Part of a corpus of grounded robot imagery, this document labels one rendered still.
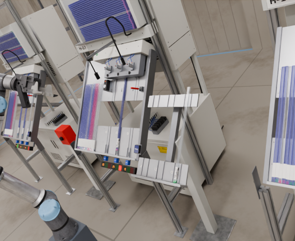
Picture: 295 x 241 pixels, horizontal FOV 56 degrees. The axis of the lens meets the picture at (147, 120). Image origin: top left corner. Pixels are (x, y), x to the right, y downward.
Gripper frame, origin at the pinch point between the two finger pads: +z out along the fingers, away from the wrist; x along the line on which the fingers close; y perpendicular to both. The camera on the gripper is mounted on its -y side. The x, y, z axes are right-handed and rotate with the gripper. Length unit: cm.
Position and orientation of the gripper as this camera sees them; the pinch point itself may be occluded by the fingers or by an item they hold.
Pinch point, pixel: (50, 95)
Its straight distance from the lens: 146.7
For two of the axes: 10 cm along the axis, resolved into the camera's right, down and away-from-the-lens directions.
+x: 1.6, 0.0, 9.9
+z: 9.6, 2.2, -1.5
